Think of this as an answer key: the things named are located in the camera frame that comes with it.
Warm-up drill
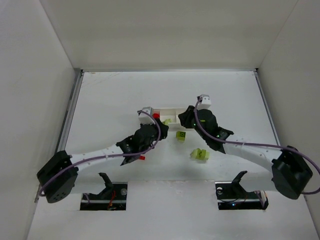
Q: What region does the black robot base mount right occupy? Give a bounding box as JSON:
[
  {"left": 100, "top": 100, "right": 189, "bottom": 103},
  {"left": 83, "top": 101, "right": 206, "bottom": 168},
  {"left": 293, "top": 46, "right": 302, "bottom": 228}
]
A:
[{"left": 215, "top": 171, "right": 269, "bottom": 211}]

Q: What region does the aluminium frame rail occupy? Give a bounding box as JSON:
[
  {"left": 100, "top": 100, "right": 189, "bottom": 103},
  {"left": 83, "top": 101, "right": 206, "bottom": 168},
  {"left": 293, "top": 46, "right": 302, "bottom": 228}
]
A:
[
  {"left": 253, "top": 68, "right": 281, "bottom": 146},
  {"left": 52, "top": 68, "right": 84, "bottom": 157}
]

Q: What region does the large lime green lego brick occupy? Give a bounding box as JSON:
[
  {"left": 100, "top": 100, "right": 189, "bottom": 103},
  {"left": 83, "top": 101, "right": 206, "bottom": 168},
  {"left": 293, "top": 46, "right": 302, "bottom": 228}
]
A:
[{"left": 175, "top": 131, "right": 186, "bottom": 143}]

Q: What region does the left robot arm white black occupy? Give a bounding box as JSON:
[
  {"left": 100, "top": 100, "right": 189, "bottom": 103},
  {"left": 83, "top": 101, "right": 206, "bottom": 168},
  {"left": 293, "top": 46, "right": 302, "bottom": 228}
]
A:
[{"left": 36, "top": 119, "right": 169, "bottom": 204}]

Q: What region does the red round lego piece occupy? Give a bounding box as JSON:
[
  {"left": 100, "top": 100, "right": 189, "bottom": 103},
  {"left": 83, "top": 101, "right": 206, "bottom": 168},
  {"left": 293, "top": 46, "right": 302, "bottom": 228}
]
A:
[{"left": 153, "top": 113, "right": 160, "bottom": 119}]

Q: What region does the pale green lego brick right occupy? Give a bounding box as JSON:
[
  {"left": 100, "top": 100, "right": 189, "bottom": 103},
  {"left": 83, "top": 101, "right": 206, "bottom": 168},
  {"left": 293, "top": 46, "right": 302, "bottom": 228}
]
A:
[{"left": 190, "top": 148, "right": 202, "bottom": 160}]

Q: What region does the left aluminium frame rail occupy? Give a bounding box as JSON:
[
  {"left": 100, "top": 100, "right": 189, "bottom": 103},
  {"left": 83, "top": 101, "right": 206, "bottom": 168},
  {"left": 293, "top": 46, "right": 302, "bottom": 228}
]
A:
[{"left": 52, "top": 68, "right": 84, "bottom": 157}]

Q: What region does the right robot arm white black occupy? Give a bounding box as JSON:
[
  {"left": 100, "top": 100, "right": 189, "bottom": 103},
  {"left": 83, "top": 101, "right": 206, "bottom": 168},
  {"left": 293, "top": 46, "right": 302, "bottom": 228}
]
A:
[{"left": 178, "top": 105, "right": 313, "bottom": 200}]

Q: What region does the right aluminium frame rail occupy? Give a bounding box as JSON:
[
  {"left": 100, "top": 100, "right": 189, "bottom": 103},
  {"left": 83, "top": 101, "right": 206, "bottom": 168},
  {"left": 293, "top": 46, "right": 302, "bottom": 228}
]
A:
[{"left": 253, "top": 68, "right": 281, "bottom": 146}]

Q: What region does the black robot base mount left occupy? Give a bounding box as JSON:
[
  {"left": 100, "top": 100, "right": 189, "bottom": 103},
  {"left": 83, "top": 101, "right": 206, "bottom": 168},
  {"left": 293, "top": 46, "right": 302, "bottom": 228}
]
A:
[{"left": 80, "top": 172, "right": 128, "bottom": 211}]

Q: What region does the white three-compartment tray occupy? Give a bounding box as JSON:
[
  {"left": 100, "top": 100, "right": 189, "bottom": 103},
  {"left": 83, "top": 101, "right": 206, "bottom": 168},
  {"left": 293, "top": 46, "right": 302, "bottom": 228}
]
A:
[{"left": 153, "top": 108, "right": 190, "bottom": 132}]

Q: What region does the pale green square lego brick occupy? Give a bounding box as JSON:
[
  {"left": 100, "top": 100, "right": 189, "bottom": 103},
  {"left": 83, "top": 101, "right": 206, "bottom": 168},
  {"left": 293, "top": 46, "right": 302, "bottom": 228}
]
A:
[{"left": 162, "top": 119, "right": 172, "bottom": 126}]

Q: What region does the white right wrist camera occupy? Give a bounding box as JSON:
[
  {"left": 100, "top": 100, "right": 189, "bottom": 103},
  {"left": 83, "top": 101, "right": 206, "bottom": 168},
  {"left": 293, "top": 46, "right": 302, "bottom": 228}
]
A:
[{"left": 197, "top": 94, "right": 212, "bottom": 110}]

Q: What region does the lime green lego brick right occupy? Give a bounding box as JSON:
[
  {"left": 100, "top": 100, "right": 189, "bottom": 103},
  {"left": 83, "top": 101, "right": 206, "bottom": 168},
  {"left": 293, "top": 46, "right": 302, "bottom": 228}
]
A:
[{"left": 197, "top": 149, "right": 210, "bottom": 161}]

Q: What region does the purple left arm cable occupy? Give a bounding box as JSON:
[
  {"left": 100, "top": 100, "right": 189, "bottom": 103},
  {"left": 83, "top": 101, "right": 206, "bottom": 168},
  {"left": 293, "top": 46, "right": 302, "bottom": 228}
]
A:
[{"left": 38, "top": 111, "right": 161, "bottom": 198}]

